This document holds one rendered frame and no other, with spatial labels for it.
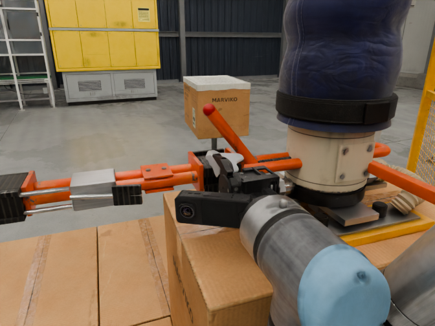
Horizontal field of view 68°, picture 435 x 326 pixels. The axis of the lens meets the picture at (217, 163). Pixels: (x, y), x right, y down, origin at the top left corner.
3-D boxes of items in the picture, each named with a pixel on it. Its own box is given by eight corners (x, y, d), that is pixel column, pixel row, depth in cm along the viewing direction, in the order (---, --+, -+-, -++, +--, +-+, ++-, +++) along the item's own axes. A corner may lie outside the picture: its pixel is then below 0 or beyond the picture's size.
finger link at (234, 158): (232, 150, 62) (251, 179, 55) (202, 154, 60) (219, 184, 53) (234, 136, 60) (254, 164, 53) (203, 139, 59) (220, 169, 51)
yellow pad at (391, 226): (394, 207, 75) (398, 187, 73) (434, 229, 66) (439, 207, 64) (260, 233, 64) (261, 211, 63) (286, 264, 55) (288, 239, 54)
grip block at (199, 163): (226, 172, 68) (226, 145, 66) (245, 191, 59) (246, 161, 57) (187, 177, 65) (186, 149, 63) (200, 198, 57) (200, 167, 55)
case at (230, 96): (184, 121, 296) (182, 76, 282) (226, 119, 305) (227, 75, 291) (197, 139, 241) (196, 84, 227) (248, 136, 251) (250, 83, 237)
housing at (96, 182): (116, 189, 60) (114, 167, 58) (118, 206, 54) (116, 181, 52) (76, 195, 58) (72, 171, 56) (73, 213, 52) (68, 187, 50)
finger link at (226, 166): (219, 168, 57) (238, 200, 51) (210, 169, 57) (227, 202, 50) (222, 145, 55) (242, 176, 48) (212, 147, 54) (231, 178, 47)
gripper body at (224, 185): (259, 202, 57) (298, 239, 46) (213, 210, 54) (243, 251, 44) (262, 162, 54) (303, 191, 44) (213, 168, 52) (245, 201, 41)
